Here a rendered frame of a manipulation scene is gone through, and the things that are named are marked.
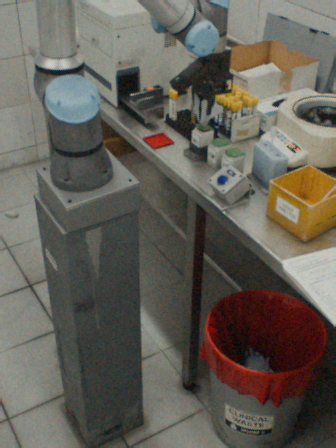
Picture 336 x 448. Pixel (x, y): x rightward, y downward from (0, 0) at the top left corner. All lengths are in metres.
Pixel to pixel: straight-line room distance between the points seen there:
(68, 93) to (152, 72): 0.69
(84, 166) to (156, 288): 1.24
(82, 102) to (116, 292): 0.54
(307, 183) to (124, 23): 0.76
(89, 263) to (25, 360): 0.90
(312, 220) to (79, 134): 0.55
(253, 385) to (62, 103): 0.92
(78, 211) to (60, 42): 0.38
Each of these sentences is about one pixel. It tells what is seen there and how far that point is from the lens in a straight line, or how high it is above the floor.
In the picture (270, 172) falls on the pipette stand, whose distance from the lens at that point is 1.51.
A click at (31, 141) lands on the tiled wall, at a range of 3.42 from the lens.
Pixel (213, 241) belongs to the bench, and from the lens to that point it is 2.35.
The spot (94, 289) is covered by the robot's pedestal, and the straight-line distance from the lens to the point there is 1.54.
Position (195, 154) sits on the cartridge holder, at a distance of 1.66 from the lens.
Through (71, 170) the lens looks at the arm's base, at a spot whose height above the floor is 1.00.
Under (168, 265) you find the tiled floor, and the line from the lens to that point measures 2.64.
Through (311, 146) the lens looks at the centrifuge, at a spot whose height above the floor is 0.95.
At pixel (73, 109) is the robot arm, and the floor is 1.15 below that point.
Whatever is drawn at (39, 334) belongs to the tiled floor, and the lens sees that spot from 2.38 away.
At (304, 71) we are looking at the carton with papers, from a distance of 1.96.
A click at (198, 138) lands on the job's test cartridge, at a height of 0.94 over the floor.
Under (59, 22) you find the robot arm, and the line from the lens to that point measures 1.39.
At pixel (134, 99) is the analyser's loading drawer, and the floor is 0.93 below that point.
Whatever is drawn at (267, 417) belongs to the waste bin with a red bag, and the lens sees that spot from 1.84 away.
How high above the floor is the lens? 1.70
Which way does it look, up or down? 36 degrees down
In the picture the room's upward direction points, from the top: straight up
